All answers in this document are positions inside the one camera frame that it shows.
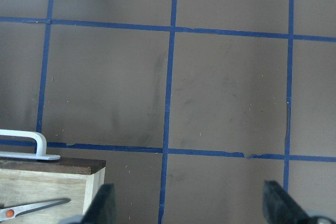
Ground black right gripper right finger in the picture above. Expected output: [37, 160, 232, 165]
[262, 180, 310, 224]

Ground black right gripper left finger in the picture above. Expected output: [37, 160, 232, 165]
[81, 184, 116, 224]

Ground wooden drawer with white handle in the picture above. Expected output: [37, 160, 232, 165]
[0, 129, 107, 224]

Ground orange grey handled scissors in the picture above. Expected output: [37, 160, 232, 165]
[1, 198, 71, 221]

